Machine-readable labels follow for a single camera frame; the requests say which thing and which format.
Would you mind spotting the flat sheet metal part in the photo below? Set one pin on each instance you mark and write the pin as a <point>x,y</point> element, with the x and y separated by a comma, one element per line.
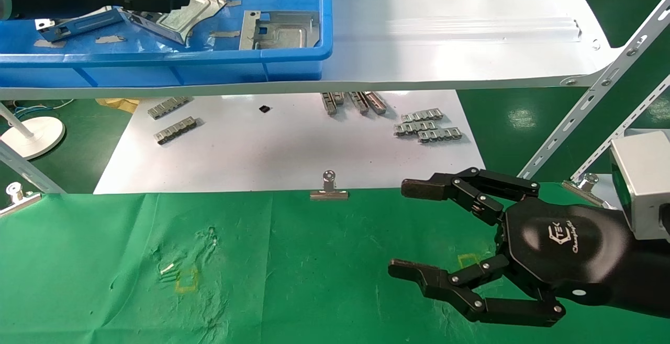
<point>285,35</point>

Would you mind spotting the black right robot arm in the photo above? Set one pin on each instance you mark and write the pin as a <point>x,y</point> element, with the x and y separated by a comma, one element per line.
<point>651,276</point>

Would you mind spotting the green cloth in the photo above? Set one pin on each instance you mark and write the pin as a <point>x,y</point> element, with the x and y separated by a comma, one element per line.
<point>314,265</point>

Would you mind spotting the curved-edge sheet metal part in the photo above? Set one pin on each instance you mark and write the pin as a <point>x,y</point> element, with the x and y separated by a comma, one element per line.
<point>201,11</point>

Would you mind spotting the white slotted angle bar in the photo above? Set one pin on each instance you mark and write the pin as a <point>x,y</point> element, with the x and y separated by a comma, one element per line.
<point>628,125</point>
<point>602,86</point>

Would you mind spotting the white lower board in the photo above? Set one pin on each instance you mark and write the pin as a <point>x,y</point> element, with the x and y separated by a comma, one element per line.
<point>288,145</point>

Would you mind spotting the small white pin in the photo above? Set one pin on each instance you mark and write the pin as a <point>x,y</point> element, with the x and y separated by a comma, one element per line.
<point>167,268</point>

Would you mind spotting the grey tape piece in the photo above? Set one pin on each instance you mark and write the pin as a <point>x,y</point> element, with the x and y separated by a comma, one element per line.
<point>234,3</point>
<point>51,44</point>
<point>111,40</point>
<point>225,34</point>

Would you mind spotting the grey metal rail piece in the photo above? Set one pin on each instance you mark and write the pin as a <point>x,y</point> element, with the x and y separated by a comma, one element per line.
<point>422,115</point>
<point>167,108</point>
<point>439,135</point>
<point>413,128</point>
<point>339,98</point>
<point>175,130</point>
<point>359,103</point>
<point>376,102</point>
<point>329,104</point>

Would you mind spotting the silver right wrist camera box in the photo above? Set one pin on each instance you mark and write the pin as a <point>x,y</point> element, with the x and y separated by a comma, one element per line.
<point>646,181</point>

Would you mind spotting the white shelf board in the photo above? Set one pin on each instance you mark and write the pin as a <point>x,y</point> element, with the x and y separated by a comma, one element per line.
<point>445,56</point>

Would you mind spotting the folded sheet metal bracket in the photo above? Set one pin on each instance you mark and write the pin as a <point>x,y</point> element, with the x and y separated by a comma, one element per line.
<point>78,24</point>

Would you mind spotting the blue plastic bin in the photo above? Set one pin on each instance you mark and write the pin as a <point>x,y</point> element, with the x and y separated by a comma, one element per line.
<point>209,69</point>

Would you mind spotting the white lamp stand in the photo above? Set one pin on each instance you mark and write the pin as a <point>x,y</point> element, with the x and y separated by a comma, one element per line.
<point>36,135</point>

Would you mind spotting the silver frame bar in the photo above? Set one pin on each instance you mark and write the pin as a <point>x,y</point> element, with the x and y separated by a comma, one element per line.
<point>31,172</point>

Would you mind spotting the yellow crumpled tape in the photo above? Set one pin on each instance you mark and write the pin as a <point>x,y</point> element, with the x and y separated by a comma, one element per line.
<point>118,104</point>

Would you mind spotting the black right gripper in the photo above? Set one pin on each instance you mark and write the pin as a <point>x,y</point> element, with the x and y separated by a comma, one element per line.
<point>560,244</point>

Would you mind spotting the silver binder clip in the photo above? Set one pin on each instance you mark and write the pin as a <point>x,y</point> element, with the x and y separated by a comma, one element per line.
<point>18,200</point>
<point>328,193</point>
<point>583,189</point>

